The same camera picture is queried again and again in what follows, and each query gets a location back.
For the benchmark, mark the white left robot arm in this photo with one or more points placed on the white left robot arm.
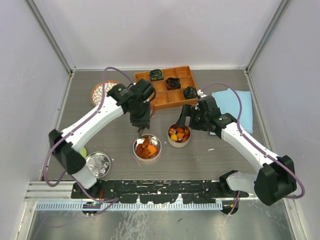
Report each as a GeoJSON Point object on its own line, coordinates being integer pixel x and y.
{"type": "Point", "coordinates": [66, 145]}

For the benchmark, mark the brown patterned food plate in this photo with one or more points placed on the brown patterned food plate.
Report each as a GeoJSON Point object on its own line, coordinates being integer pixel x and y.
{"type": "Point", "coordinates": [97, 92]}

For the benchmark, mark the dark seaweed roll back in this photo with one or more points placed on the dark seaweed roll back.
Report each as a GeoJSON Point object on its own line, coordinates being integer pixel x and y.
{"type": "Point", "coordinates": [156, 75]}

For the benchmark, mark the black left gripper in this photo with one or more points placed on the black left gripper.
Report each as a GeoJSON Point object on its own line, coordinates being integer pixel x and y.
{"type": "Point", "coordinates": [145, 120]}

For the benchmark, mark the brown fried cutlet piece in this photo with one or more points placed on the brown fried cutlet piece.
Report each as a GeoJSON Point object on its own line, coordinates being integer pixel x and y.
{"type": "Point", "coordinates": [145, 142]}

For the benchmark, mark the folded light blue cloth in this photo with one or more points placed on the folded light blue cloth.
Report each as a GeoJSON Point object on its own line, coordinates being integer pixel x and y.
{"type": "Point", "coordinates": [228, 102]}

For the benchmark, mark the short pink lunch tin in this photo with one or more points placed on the short pink lunch tin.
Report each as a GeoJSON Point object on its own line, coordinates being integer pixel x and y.
{"type": "Point", "coordinates": [179, 143]}

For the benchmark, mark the red sausage piece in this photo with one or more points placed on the red sausage piece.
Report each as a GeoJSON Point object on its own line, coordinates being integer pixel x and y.
{"type": "Point", "coordinates": [186, 135]}

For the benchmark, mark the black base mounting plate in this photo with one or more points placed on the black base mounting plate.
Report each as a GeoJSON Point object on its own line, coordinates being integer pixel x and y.
{"type": "Point", "coordinates": [160, 191]}

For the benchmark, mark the white slotted cable duct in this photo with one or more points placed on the white slotted cable duct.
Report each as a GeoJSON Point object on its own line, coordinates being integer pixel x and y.
{"type": "Point", "coordinates": [92, 206]}

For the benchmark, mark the brown meat piece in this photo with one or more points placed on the brown meat piece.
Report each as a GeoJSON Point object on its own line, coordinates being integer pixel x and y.
{"type": "Point", "coordinates": [139, 151]}

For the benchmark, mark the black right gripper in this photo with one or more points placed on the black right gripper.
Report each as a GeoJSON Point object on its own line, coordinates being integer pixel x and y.
{"type": "Point", "coordinates": [186, 111]}

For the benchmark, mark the striped bacon cube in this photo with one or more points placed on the striped bacon cube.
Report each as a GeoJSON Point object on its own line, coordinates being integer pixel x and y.
{"type": "Point", "coordinates": [172, 131]}

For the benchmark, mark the wooden compartment tray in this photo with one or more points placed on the wooden compartment tray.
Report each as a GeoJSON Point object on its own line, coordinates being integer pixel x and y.
{"type": "Point", "coordinates": [170, 98]}

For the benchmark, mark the dark seaweed roll centre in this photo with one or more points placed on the dark seaweed roll centre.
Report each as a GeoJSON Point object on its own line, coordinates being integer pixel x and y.
{"type": "Point", "coordinates": [173, 83]}

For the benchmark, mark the round metal lid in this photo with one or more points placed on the round metal lid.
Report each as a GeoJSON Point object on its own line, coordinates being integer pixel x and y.
{"type": "Point", "coordinates": [99, 164]}

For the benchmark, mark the dark seaweed roll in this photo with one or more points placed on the dark seaweed roll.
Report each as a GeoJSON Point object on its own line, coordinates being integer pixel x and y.
{"type": "Point", "coordinates": [190, 92]}
{"type": "Point", "coordinates": [173, 83]}
{"type": "Point", "coordinates": [156, 75]}

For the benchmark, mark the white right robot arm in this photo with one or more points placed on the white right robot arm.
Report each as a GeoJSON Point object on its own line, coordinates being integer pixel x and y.
{"type": "Point", "coordinates": [274, 177]}

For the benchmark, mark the orange shrimp piece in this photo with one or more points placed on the orange shrimp piece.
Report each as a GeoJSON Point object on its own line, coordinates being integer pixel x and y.
{"type": "Point", "coordinates": [149, 151]}

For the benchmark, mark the dark seaweed roll right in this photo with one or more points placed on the dark seaweed roll right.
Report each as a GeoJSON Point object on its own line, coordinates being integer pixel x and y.
{"type": "Point", "coordinates": [190, 92]}

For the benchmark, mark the tall pink lunch tin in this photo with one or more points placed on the tall pink lunch tin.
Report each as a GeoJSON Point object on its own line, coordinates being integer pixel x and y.
{"type": "Point", "coordinates": [154, 141]}

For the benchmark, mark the green object behind lid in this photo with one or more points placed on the green object behind lid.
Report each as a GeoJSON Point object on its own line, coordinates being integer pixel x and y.
{"type": "Point", "coordinates": [83, 152]}

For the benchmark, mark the aluminium frame rail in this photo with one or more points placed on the aluminium frame rail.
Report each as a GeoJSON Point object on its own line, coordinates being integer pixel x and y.
{"type": "Point", "coordinates": [40, 191]}

